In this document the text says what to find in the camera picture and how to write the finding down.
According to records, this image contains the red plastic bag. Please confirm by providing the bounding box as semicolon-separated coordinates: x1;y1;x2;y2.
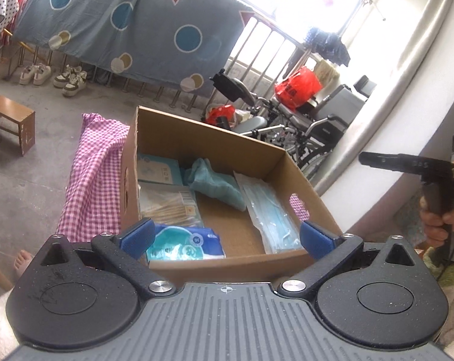
274;66;323;111

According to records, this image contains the teal towel cloth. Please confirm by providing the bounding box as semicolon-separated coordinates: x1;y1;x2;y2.
184;158;246;212

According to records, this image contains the cotton swabs plastic bag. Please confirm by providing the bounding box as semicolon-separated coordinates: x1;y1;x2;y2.
138;182;204;227

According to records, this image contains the green white sneaker pair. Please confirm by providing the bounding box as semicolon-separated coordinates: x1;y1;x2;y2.
53;64;87;97

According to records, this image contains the bare foot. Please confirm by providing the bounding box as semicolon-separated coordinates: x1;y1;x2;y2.
13;250;34;278

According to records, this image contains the blue face masks pack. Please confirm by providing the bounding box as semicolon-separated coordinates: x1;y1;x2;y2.
234;173;301;254

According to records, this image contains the small brown wooden stool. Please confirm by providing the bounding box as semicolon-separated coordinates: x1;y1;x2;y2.
0;95;35;156

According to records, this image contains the pink white checkered cloth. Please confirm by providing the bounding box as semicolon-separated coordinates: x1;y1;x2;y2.
57;107;318;242

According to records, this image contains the teal small carton box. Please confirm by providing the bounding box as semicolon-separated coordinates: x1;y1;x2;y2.
136;153;184;186

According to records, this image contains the brown cardboard box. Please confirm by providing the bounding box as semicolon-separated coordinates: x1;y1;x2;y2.
119;107;340;285

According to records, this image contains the blue white wipes pack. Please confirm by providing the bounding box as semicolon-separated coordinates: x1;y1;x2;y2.
146;224;225;262

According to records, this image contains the red bag on floor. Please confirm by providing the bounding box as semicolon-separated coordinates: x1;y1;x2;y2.
205;104;236;126

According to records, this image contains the grey wheelchair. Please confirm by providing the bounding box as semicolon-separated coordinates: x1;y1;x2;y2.
211;70;365;178

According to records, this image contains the right hand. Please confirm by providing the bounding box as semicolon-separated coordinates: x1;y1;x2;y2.
419;196;454;248

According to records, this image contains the blue patterned hanging sheet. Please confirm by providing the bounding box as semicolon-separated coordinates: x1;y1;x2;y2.
15;0;253;96

